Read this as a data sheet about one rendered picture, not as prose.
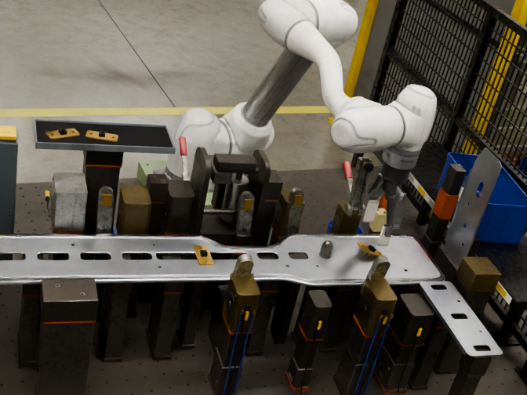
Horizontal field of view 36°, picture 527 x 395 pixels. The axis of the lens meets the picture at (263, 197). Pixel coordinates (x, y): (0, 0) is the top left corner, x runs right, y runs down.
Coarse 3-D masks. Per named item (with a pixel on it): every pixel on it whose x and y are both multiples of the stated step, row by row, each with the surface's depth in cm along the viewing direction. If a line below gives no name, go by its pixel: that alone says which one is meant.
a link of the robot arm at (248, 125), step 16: (320, 0) 240; (336, 0) 244; (320, 16) 237; (336, 16) 241; (352, 16) 245; (320, 32) 239; (336, 32) 242; (352, 32) 248; (288, 64) 257; (304, 64) 255; (272, 80) 264; (288, 80) 261; (256, 96) 272; (272, 96) 267; (240, 112) 280; (256, 112) 274; (272, 112) 274; (240, 128) 279; (256, 128) 280; (272, 128) 292; (240, 144) 282; (256, 144) 285
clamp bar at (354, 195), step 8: (360, 160) 226; (368, 160) 227; (360, 168) 227; (368, 168) 224; (360, 176) 229; (368, 176) 229; (352, 184) 230; (360, 184) 230; (352, 192) 230; (360, 192) 231; (352, 200) 230; (360, 200) 232; (352, 208) 231; (360, 208) 232
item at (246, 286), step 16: (240, 288) 193; (256, 288) 194; (224, 304) 201; (240, 304) 192; (256, 304) 194; (224, 320) 201; (240, 320) 194; (224, 336) 203; (240, 336) 199; (224, 352) 202; (240, 352) 202; (224, 368) 203; (240, 368) 203; (224, 384) 206
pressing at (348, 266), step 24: (0, 240) 199; (24, 240) 200; (48, 240) 202; (72, 240) 204; (96, 240) 206; (120, 240) 208; (144, 240) 210; (168, 240) 212; (192, 240) 215; (288, 240) 224; (312, 240) 226; (336, 240) 228; (360, 240) 231; (408, 240) 236; (0, 264) 191; (24, 264) 192; (48, 264) 194; (72, 264) 196; (96, 264) 198; (120, 264) 200; (144, 264) 201; (168, 264) 203; (192, 264) 205; (216, 264) 207; (264, 264) 211; (288, 264) 213; (312, 264) 216; (336, 264) 218; (360, 264) 220; (408, 264) 225; (432, 264) 227
